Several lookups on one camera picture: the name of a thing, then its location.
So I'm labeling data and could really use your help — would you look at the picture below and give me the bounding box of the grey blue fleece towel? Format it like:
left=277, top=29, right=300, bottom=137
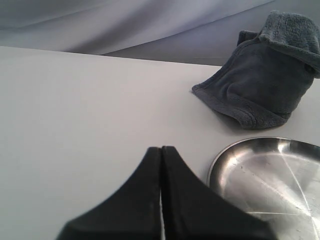
left=191, top=10, right=320, bottom=130

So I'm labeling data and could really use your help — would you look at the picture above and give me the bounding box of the grey backdrop cloth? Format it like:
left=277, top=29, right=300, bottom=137
left=0, top=0, right=320, bottom=65

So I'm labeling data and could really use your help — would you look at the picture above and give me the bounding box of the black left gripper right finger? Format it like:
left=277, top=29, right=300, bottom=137
left=161, top=146, right=276, bottom=240

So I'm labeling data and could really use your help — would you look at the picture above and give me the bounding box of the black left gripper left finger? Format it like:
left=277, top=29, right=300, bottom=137
left=57, top=147, right=162, bottom=240

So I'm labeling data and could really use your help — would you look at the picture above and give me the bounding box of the round stainless steel plate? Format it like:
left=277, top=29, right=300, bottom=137
left=207, top=137, right=320, bottom=240

